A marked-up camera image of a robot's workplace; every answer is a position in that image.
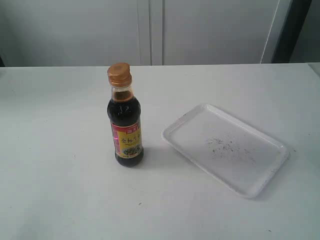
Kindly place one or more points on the dark soy sauce bottle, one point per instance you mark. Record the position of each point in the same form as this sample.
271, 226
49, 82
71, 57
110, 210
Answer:
124, 111

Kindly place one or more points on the white rectangular foam tray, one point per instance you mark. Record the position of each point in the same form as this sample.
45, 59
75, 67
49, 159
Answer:
236, 154

